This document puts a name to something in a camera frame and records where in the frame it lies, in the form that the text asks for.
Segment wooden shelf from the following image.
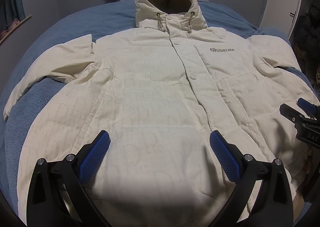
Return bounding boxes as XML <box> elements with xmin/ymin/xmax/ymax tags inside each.
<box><xmin>0</xmin><ymin>15</ymin><xmax>32</xmax><ymax>45</ymax></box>

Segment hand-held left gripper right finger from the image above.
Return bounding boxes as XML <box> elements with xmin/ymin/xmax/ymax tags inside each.
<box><xmin>209</xmin><ymin>130</ymin><xmax>294</xmax><ymax>227</ymax></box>

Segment dark hanging clothes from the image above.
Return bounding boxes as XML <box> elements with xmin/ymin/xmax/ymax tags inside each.
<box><xmin>295</xmin><ymin>0</ymin><xmax>320</xmax><ymax>92</ymax></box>

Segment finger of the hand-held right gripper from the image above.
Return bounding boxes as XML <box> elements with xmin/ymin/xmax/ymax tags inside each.
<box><xmin>297</xmin><ymin>98</ymin><xmax>320</xmax><ymax>118</ymax></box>
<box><xmin>279</xmin><ymin>103</ymin><xmax>306</xmax><ymax>124</ymax></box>

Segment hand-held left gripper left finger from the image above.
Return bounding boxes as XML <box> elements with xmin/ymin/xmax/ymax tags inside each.
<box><xmin>26</xmin><ymin>130</ymin><xmax>112</xmax><ymax>227</ymax></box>

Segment blue fleece blanket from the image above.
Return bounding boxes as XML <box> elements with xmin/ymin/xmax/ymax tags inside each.
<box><xmin>0</xmin><ymin>0</ymin><xmax>309</xmax><ymax>207</ymax></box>

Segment cream hooded puffer jacket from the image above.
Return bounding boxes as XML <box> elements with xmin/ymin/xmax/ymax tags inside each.
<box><xmin>3</xmin><ymin>0</ymin><xmax>320</xmax><ymax>227</ymax></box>

